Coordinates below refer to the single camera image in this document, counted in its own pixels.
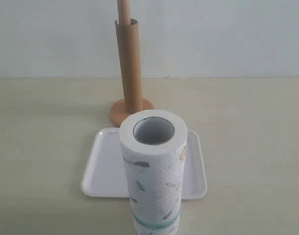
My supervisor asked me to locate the white patterned paper towel roll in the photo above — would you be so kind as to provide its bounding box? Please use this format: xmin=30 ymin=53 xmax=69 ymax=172
xmin=119 ymin=110 xmax=188 ymax=235

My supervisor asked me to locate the brown cardboard tube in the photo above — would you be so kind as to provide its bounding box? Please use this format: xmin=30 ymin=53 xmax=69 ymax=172
xmin=115 ymin=19 xmax=143 ymax=114

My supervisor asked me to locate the orange paper towel holder stand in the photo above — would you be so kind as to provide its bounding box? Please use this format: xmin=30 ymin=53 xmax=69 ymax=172
xmin=110 ymin=0 xmax=154 ymax=127

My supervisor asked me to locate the white rectangular plastic tray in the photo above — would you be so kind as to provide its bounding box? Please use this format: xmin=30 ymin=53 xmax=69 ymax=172
xmin=81 ymin=127 xmax=207 ymax=200

